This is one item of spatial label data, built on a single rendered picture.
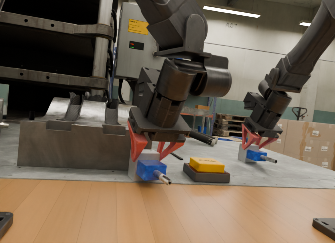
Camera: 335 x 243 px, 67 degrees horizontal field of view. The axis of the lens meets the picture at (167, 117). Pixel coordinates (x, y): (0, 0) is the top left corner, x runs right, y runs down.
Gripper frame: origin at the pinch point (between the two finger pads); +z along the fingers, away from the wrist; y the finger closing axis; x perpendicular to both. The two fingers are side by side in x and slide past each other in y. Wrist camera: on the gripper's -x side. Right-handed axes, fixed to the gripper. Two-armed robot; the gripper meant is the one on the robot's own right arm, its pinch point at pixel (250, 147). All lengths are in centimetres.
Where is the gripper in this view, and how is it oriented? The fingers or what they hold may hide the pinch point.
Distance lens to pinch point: 85.3
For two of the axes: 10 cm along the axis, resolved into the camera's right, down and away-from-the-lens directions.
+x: 2.8, 5.7, -7.7
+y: -9.1, -0.9, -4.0
